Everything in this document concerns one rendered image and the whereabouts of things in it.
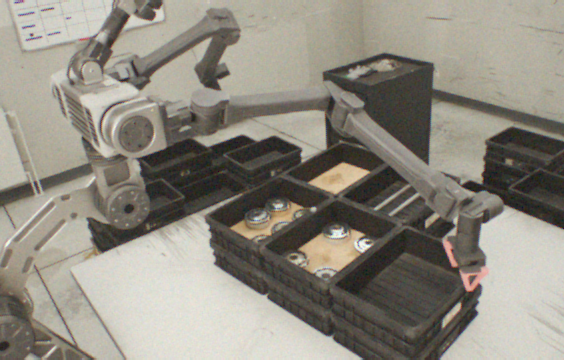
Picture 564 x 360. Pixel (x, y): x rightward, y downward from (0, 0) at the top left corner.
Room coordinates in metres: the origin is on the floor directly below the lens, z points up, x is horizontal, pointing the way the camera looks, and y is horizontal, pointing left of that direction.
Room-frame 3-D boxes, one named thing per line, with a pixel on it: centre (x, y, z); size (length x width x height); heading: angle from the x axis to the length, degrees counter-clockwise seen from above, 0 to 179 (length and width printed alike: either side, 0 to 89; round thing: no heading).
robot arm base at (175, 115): (1.25, 0.27, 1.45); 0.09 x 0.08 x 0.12; 35
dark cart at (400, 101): (3.31, -0.70, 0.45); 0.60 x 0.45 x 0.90; 125
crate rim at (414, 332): (1.18, -0.34, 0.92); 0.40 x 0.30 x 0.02; 132
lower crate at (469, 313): (1.18, -0.34, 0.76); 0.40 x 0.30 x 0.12; 132
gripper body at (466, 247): (1.01, -0.43, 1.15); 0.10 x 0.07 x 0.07; 2
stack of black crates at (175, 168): (2.92, 0.67, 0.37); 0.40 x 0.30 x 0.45; 125
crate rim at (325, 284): (1.40, -0.14, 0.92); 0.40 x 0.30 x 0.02; 132
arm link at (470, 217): (1.01, -0.44, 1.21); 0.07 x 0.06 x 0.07; 123
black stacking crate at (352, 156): (1.89, -0.23, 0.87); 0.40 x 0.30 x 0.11; 132
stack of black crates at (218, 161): (3.14, 0.34, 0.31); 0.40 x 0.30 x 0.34; 125
